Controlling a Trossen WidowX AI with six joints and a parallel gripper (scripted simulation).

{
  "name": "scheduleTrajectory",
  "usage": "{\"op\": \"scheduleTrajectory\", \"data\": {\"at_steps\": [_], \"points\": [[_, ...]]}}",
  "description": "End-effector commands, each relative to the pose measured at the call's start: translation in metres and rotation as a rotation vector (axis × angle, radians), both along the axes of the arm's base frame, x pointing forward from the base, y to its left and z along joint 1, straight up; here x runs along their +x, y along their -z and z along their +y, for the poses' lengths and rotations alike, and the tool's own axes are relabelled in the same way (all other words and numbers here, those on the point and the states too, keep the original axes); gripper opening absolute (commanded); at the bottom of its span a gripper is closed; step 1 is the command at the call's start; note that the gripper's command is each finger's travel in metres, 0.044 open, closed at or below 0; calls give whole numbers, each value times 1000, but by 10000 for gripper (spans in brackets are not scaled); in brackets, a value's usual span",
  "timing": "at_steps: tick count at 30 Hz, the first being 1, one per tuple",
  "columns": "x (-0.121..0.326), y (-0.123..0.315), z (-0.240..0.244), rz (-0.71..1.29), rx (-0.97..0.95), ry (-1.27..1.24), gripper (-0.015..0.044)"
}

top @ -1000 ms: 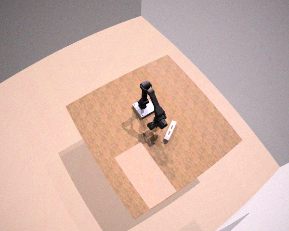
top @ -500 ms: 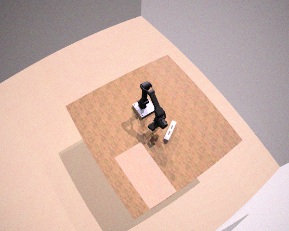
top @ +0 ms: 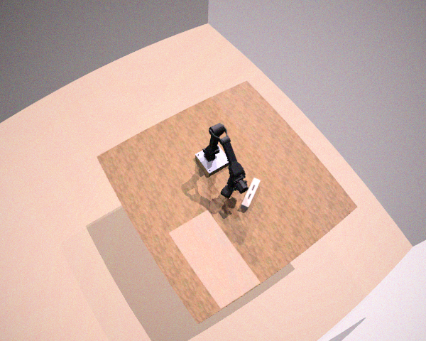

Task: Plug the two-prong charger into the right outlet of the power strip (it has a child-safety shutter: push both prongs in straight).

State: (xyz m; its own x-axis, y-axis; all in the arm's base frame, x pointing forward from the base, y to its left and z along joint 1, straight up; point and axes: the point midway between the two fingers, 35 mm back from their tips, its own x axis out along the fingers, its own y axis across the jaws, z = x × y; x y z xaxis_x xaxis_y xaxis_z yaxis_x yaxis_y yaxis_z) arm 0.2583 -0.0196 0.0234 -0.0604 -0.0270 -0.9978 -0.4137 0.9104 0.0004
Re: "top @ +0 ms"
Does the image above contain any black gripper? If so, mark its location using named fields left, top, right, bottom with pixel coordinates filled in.
left=220, top=179, right=236, bottom=199

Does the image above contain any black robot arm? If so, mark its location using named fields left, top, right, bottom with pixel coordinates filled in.
left=202, top=123, right=249, bottom=194

